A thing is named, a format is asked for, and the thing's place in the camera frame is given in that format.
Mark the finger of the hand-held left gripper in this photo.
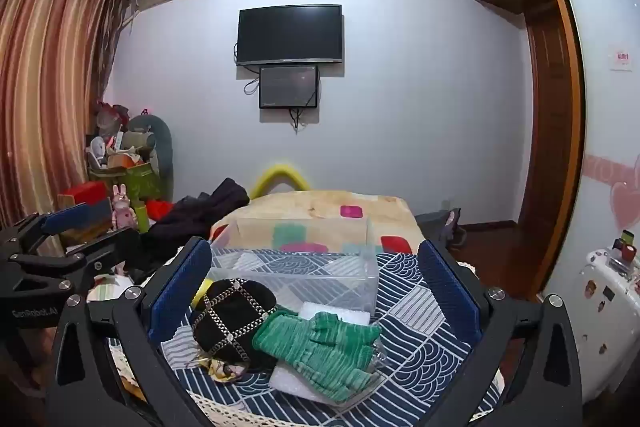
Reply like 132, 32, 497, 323
62, 227, 153, 293
0, 198, 115, 258

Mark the yellow foam arch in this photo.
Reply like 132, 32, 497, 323
249, 161, 313, 200

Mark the blue wave patterned cloth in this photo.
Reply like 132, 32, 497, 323
160, 249, 501, 427

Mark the white foam sheet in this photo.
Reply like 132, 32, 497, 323
269, 301, 388, 408

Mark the red label wall sticker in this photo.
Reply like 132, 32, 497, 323
609, 47, 635, 72

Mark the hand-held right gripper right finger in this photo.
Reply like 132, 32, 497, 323
417, 239, 586, 427

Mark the green knitted glove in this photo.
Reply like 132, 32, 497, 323
251, 309, 383, 403

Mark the black clothing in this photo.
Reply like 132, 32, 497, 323
142, 177, 251, 248

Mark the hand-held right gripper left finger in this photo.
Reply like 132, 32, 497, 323
47, 237, 213, 427

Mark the yellow blanket with coloured squares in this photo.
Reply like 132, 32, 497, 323
210, 189, 426, 258

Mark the dark bag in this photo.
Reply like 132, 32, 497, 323
415, 207, 466, 248

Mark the white cabinet with stickers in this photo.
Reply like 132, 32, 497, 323
542, 247, 640, 403

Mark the yellow patterned scarf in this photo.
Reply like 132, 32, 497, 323
199, 352, 249, 383

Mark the striped brown curtain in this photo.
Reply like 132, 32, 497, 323
0, 0, 131, 233

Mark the black hat with chain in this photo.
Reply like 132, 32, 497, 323
191, 278, 278, 370

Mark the grey curved pillow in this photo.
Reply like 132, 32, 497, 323
127, 113, 174, 200

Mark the red box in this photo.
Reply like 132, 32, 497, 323
57, 181, 111, 208

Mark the red cloth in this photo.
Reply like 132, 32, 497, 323
145, 199, 176, 223

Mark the pink bunny toy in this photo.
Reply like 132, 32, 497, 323
111, 183, 138, 230

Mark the green box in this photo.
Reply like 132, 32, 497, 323
90, 162, 163, 202

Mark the clear plastic box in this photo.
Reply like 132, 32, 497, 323
209, 216, 381, 325

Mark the small black wall monitor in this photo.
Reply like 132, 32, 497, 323
258, 65, 321, 110

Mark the black wall television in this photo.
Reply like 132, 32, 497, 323
236, 5, 345, 66

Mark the pile of toys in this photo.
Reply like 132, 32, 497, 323
85, 99, 156, 170

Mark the frosted sliding door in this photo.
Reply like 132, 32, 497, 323
542, 0, 640, 303

